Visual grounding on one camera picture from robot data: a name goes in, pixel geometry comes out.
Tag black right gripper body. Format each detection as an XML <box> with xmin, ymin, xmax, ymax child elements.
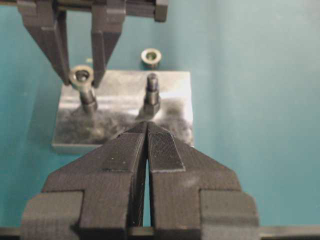
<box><xmin>54</xmin><ymin>0</ymin><xmax>168</xmax><ymax>23</ymax></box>

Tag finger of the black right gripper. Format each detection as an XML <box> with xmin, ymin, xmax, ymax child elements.
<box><xmin>91</xmin><ymin>4</ymin><xmax>125</xmax><ymax>88</ymax></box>
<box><xmin>17</xmin><ymin>0</ymin><xmax>70</xmax><ymax>86</ymax></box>

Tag grey metal base block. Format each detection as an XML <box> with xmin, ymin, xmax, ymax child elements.
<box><xmin>51</xmin><ymin>70</ymin><xmax>194</xmax><ymax>155</ymax></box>

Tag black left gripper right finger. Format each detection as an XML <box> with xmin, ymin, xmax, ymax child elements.
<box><xmin>147</xmin><ymin>123</ymin><xmax>259</xmax><ymax>240</ymax></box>

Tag left metal shaft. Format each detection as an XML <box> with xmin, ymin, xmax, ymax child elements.
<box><xmin>79</xmin><ymin>88</ymin><xmax>98</xmax><ymax>114</ymax></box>

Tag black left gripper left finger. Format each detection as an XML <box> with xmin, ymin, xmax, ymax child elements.
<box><xmin>20</xmin><ymin>122</ymin><xmax>147</xmax><ymax>240</ymax></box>

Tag metal shaft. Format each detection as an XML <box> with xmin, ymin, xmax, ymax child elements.
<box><xmin>142</xmin><ymin>72</ymin><xmax>161</xmax><ymax>119</ymax></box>
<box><xmin>79</xmin><ymin>88</ymin><xmax>98</xmax><ymax>114</ymax></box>

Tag right metal shaft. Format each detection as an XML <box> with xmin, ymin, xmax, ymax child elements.
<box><xmin>142</xmin><ymin>72</ymin><xmax>161</xmax><ymax>119</ymax></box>

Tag silver metal washer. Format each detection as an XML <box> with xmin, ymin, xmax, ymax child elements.
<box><xmin>69</xmin><ymin>65</ymin><xmax>94</xmax><ymax>92</ymax></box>

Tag silver metal bushing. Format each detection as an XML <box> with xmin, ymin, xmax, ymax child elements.
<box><xmin>140</xmin><ymin>48</ymin><xmax>162</xmax><ymax>69</ymax></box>

